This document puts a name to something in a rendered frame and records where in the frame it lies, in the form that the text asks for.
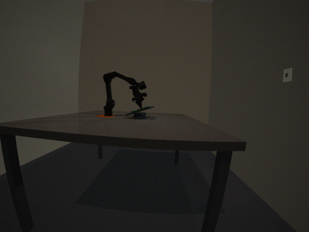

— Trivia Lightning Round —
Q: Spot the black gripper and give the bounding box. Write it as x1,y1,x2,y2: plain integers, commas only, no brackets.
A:
132,91,144,108

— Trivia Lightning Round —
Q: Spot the dark grey switch panel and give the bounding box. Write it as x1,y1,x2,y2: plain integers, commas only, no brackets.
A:
126,106,154,119

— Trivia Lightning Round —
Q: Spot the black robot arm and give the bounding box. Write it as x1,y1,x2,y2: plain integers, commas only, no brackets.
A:
103,72,147,116

